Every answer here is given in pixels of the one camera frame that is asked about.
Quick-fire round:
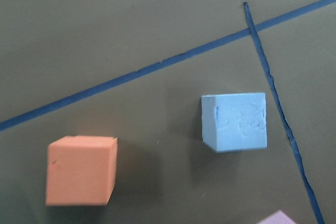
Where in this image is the light blue block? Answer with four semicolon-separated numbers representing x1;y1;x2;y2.
201;92;267;153

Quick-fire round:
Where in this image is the pink foam block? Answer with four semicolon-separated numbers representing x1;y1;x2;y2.
257;210;296;224

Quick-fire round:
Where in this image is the left orange foam block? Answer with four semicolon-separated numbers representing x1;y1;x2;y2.
45;135;118;206

